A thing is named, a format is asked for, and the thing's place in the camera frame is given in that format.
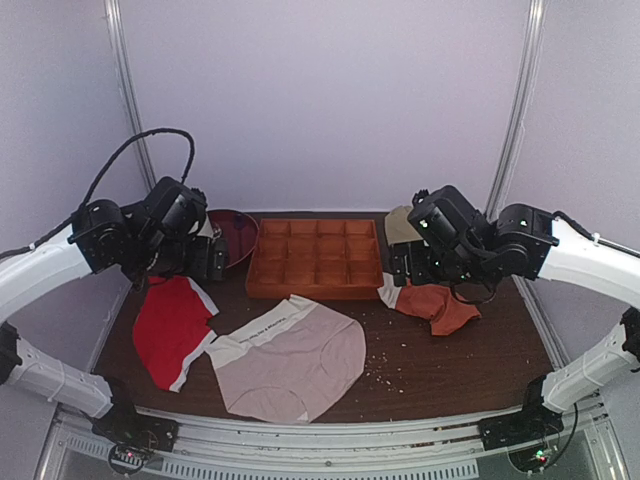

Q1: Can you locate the red underwear white trim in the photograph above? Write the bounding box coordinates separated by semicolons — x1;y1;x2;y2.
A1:
133;276;219;393

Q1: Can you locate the orange underwear white waistband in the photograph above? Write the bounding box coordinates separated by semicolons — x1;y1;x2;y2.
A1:
377;273;481;336

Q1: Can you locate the dark red bowl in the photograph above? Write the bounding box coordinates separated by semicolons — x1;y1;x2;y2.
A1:
208;209;259;269

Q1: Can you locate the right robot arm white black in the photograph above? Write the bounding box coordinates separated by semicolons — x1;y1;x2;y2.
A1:
380;185;639;414

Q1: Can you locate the right aluminium frame post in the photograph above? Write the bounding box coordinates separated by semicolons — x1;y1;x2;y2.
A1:
485;0;548;220

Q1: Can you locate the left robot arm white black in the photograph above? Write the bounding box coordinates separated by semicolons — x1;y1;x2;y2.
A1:
1;177;228;419

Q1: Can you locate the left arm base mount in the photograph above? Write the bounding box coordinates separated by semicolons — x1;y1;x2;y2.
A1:
89;405;179;476

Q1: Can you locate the mauve underwear white waistband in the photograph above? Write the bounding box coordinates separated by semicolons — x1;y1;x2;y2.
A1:
205;295;366;424

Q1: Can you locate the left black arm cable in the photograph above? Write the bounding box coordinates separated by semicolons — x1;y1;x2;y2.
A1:
0;128;196;261

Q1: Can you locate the left aluminium frame post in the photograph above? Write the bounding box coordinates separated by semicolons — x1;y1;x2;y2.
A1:
103;0;157;191

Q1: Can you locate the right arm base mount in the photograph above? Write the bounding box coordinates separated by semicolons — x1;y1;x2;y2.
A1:
478;407;566;475

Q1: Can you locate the aluminium frame post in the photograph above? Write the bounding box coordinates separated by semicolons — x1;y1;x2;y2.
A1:
103;0;157;191
485;0;548;220

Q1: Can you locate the khaki underwear cream waistband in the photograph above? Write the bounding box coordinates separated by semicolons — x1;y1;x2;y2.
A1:
384;206;422;246

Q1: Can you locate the orange wooden compartment tray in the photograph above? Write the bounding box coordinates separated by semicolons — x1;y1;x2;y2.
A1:
246;218;383;301

